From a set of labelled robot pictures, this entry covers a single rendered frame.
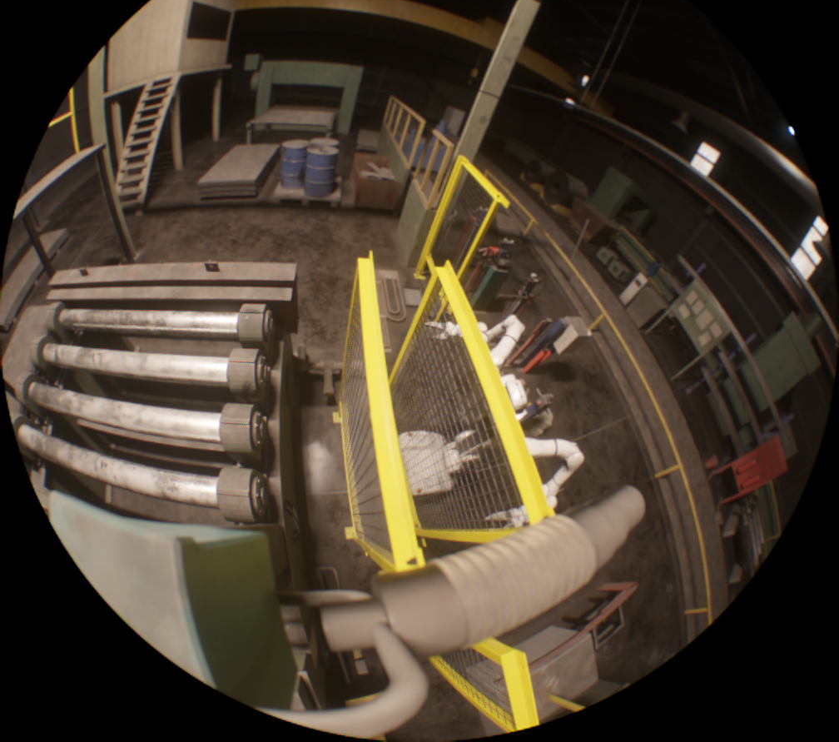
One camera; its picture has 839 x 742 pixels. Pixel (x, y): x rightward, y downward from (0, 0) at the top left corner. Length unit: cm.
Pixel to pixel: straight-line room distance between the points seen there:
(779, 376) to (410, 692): 973
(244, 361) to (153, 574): 134
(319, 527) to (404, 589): 214
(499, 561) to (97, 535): 50
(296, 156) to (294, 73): 634
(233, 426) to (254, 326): 61
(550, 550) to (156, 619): 52
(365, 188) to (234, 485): 483
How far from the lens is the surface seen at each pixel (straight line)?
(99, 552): 34
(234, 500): 135
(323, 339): 314
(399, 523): 76
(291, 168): 564
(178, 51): 817
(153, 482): 161
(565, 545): 55
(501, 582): 48
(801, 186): 1004
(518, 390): 121
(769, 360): 971
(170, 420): 163
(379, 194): 533
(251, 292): 186
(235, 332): 181
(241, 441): 141
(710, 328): 743
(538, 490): 93
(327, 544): 256
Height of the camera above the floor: 255
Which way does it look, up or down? 46 degrees down
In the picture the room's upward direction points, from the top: 24 degrees clockwise
